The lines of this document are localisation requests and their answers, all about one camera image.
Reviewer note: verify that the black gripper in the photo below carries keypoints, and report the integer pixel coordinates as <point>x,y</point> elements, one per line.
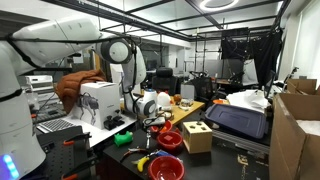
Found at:
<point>155,127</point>

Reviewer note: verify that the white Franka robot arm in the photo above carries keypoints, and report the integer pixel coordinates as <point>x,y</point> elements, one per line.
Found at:
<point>50,46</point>

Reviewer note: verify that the red plastic bowl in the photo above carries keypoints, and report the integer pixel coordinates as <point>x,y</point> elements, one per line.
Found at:
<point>167,126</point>
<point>166,170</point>
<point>166,144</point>

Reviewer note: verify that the clear glass bowl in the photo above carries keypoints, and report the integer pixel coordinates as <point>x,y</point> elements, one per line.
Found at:
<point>185,104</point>

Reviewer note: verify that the blue white toothpaste tube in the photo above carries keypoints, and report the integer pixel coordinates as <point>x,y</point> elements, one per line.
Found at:
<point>163,153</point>

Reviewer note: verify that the orange wedge block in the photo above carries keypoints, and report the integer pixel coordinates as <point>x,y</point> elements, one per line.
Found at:
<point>178,130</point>

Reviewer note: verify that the green toy drill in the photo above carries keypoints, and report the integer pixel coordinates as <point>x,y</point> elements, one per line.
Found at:
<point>122,139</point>

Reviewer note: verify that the yellow toy banana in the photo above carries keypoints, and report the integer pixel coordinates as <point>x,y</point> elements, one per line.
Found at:
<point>143,163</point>

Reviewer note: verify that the light wooden table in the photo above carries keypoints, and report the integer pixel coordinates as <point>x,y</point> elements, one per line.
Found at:
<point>181,115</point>

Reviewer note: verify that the white plush toy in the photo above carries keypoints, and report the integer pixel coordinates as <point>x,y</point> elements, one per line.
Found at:
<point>165,100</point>

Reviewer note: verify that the wooden shape sorter box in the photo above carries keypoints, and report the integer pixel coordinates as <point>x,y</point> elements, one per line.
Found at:
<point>196,138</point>

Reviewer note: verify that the black controller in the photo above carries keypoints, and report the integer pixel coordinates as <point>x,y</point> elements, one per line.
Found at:
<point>111,123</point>

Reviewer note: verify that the white desk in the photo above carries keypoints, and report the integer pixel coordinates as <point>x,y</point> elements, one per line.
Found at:
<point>100,134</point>

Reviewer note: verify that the black padded office chair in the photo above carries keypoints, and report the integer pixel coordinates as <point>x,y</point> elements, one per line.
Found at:
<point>165,80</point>

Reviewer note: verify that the white box robot dog print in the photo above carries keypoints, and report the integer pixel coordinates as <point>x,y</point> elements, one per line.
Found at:
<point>103,100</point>

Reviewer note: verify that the black mesh office chair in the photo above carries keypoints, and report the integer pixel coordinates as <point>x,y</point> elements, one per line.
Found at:
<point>203,88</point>

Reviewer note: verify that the black orange clamp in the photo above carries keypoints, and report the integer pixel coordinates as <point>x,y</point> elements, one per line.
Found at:
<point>76,138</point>
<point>80,166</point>

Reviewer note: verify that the dark blue bin lid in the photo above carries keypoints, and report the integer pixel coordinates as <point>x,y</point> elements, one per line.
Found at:
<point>236,120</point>

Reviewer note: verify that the black hard case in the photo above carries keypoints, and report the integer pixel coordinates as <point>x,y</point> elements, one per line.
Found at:
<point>240,141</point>

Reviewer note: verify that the brown puffy jacket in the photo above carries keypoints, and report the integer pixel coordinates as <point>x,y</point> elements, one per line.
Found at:
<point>73,85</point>

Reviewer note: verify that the silver keyboard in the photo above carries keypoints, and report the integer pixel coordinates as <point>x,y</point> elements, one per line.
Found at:
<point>55,125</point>

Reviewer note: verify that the black perforated board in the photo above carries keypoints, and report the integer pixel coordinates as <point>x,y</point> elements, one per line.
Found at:
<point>56,155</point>

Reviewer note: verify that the white plastic bags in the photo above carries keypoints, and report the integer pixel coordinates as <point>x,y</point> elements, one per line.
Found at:
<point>248,100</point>

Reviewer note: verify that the white printer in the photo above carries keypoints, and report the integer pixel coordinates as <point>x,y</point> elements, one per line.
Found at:
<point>39,81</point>

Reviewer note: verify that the large cardboard box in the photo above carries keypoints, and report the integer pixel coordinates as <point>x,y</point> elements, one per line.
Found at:
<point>290,143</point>

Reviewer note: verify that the black curtain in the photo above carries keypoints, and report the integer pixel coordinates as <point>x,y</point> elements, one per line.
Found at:
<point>263,50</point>

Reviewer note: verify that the open small cardboard box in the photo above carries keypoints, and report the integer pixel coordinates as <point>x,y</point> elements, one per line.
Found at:
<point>301,86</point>

